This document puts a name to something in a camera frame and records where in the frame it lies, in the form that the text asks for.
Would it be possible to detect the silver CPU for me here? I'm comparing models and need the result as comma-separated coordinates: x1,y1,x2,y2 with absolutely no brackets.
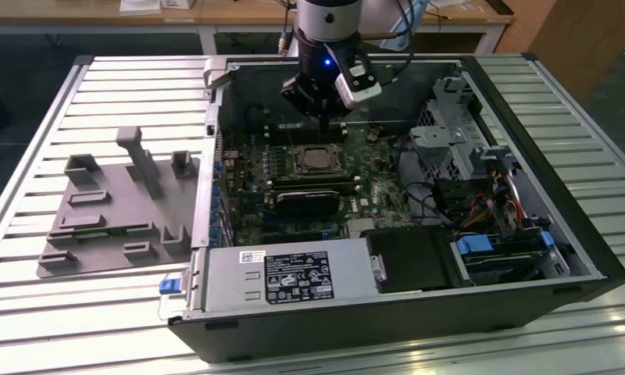
302,150,333,167

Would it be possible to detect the metal socket cover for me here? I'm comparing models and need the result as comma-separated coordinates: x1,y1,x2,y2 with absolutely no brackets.
293,145,344,176

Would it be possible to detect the CPU socket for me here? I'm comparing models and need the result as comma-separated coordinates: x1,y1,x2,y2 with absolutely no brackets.
289,144,346,179

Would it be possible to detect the black RAM slot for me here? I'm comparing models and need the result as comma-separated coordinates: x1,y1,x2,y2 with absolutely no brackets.
274,176,356,184
273,182,360,191

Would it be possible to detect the RAM stick with grey label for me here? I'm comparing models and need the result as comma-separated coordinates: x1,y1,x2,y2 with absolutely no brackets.
262,119,348,134

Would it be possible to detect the green motherboard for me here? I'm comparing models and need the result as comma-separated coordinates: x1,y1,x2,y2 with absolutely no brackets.
216,128,416,249

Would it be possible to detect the black graphics card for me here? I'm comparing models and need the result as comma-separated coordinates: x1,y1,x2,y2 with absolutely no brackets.
273,189,342,218

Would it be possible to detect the wooden desk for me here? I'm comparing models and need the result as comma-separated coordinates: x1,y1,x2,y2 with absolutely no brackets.
0,0,517,55

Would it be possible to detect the metal drive cage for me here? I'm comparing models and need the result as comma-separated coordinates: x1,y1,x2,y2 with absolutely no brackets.
408,77,517,183

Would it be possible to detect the blue disk carrier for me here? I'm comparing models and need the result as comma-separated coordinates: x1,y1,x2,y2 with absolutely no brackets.
450,230,537,284

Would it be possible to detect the silver power supply unit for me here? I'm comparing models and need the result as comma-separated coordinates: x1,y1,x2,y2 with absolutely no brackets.
183,237,386,320

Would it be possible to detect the grey parts rack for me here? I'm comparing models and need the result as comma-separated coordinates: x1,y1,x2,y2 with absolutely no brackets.
35,127,205,279

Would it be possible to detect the green RAM stick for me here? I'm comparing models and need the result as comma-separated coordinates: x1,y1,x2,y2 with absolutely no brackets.
71,229,150,239

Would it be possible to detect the wooden cabinet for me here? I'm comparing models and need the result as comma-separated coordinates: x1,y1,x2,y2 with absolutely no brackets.
494,0,625,101

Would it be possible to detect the black PC case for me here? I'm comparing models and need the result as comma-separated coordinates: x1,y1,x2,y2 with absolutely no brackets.
166,53,625,364

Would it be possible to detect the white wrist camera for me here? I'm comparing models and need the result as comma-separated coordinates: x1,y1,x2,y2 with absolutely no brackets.
334,64,384,110

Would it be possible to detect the coloured wire bundle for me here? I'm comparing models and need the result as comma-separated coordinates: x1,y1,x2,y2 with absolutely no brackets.
468,167,528,235

